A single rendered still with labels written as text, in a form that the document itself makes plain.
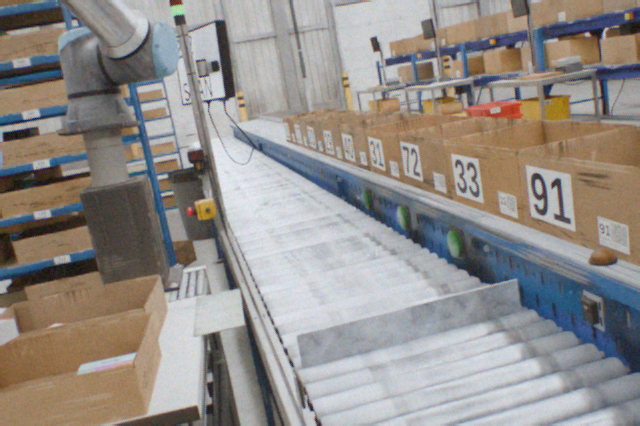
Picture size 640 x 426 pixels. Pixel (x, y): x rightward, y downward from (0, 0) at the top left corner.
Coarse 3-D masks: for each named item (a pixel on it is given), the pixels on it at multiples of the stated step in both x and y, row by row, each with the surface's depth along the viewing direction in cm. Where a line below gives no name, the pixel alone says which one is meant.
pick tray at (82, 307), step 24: (96, 288) 173; (120, 288) 174; (144, 288) 175; (24, 312) 172; (48, 312) 173; (72, 312) 174; (96, 312) 174; (120, 312) 175; (144, 312) 148; (24, 336) 145
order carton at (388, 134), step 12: (408, 120) 256; (420, 120) 257; (432, 120) 258; (444, 120) 250; (456, 120) 240; (372, 132) 242; (384, 132) 228; (396, 132) 256; (384, 144) 231; (396, 144) 218; (384, 156) 234; (396, 156) 221; (372, 168) 253; (396, 180) 227
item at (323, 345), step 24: (480, 288) 133; (504, 288) 135; (384, 312) 130; (408, 312) 131; (432, 312) 132; (456, 312) 133; (480, 312) 134; (504, 312) 135; (312, 336) 128; (336, 336) 129; (360, 336) 130; (384, 336) 131; (408, 336) 132; (312, 360) 128
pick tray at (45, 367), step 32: (128, 320) 143; (0, 352) 141; (32, 352) 142; (64, 352) 143; (96, 352) 144; (128, 352) 144; (160, 352) 144; (0, 384) 142; (32, 384) 140; (64, 384) 115; (96, 384) 116; (128, 384) 117; (0, 416) 115; (32, 416) 116; (64, 416) 116; (96, 416) 117; (128, 416) 118
